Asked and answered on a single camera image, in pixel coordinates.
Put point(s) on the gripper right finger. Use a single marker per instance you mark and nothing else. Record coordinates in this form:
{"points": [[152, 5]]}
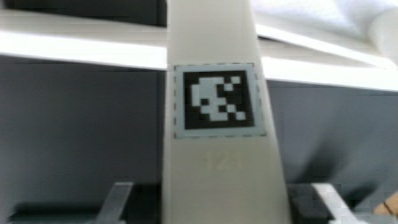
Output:
{"points": [[318, 207]]}

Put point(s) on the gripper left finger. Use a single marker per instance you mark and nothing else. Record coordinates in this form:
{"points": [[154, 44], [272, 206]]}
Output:
{"points": [[112, 207]]}

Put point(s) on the white desk top tray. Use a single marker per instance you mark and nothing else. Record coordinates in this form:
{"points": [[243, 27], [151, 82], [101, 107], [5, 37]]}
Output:
{"points": [[327, 26]]}

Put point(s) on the white L-shaped fence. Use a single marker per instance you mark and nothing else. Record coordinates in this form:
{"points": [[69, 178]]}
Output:
{"points": [[302, 57]]}

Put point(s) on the white desk leg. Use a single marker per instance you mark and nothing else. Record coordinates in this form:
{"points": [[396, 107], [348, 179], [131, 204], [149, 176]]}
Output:
{"points": [[222, 179]]}

